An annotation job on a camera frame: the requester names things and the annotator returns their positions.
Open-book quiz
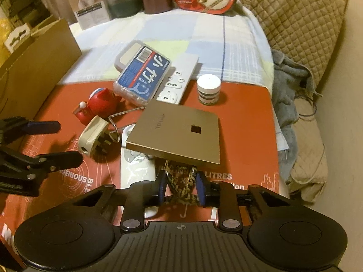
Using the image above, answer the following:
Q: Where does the white oval remote control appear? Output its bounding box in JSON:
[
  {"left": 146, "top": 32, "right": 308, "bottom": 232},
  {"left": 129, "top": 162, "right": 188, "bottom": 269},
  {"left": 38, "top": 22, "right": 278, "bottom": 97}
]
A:
[{"left": 120, "top": 123, "right": 159, "bottom": 219}]

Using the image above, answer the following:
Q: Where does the white power plug adapter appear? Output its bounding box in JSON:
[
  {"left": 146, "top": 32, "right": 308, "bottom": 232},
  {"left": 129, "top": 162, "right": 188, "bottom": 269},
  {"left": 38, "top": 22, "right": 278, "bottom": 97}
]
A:
[{"left": 78, "top": 116, "right": 111, "bottom": 157}]

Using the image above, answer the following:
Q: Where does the square white lidded container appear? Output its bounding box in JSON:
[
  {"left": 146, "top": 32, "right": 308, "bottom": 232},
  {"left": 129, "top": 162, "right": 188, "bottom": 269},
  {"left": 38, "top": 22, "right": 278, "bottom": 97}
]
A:
[{"left": 114, "top": 40, "right": 154, "bottom": 73}]

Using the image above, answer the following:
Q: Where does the brown cardboard box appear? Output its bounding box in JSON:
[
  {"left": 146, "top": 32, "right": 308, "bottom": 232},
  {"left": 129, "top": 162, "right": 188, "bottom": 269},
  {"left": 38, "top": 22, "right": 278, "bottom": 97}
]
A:
[{"left": 1, "top": 19, "right": 82, "bottom": 119}]

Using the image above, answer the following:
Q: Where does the blue label clear plastic box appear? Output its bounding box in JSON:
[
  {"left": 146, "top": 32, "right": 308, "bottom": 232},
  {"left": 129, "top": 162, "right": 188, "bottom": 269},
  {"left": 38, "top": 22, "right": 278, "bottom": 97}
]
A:
[{"left": 113, "top": 47, "right": 171, "bottom": 106}]

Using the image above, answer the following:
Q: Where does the metal wire clip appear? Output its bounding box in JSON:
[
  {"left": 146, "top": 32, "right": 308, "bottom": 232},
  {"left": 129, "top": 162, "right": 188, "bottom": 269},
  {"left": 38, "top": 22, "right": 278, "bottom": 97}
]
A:
[{"left": 108, "top": 106, "right": 146, "bottom": 143}]

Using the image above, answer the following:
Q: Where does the patterned gold black strap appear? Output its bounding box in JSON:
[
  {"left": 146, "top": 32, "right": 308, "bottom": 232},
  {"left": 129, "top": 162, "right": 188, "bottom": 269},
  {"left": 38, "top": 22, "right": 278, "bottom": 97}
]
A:
[{"left": 161, "top": 160, "right": 204, "bottom": 206}]

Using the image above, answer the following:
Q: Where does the beige quilted chair cover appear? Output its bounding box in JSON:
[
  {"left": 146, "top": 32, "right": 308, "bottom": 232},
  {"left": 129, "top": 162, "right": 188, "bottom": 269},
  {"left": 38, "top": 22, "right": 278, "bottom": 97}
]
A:
[{"left": 240, "top": 0, "right": 345, "bottom": 89}]

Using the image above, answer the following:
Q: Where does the gold square box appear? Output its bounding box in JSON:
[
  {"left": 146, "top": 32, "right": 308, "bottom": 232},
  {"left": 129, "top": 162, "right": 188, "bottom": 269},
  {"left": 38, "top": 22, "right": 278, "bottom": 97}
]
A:
[{"left": 125, "top": 100, "right": 220, "bottom": 166}]

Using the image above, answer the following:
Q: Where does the red Doraemon figurine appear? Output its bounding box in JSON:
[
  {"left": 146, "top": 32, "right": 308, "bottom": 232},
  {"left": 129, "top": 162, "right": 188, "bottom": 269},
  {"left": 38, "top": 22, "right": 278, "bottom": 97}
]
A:
[{"left": 73, "top": 88, "right": 122, "bottom": 126}]

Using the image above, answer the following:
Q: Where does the black folding ladder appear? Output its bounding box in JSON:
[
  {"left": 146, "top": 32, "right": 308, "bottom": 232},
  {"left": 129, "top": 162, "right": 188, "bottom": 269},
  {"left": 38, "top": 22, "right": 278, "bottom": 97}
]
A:
[{"left": 1, "top": 0, "right": 51, "bottom": 29}]

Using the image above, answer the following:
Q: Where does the small white striped jar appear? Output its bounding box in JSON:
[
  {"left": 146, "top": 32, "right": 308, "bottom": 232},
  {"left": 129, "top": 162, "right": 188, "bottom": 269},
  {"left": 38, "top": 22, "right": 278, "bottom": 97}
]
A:
[{"left": 197, "top": 74, "right": 221, "bottom": 105}]

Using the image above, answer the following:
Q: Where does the long white remote control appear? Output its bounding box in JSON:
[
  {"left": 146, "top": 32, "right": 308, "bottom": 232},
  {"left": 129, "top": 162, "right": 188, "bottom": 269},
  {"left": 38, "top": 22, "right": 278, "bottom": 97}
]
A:
[{"left": 155, "top": 53, "right": 199, "bottom": 104}]

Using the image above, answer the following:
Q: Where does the white cardboard insert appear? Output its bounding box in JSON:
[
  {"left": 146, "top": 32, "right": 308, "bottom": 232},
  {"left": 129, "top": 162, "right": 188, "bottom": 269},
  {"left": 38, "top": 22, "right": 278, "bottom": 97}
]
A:
[{"left": 4, "top": 24, "right": 31, "bottom": 53}]

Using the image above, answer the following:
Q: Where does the grey towel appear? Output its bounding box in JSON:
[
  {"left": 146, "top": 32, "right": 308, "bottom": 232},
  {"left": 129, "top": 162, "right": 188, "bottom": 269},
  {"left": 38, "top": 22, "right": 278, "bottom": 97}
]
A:
[{"left": 271, "top": 50, "right": 315, "bottom": 182}]

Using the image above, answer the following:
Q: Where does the checked pastel tablecloth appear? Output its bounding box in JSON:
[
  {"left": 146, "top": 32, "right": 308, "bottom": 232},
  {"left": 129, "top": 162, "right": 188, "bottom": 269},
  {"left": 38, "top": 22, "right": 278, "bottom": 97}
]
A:
[{"left": 58, "top": 0, "right": 290, "bottom": 151}]

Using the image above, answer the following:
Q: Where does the white product carton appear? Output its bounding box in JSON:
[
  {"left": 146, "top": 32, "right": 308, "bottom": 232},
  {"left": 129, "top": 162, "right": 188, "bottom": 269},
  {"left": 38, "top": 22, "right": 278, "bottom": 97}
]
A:
[{"left": 68, "top": 0, "right": 111, "bottom": 30}]

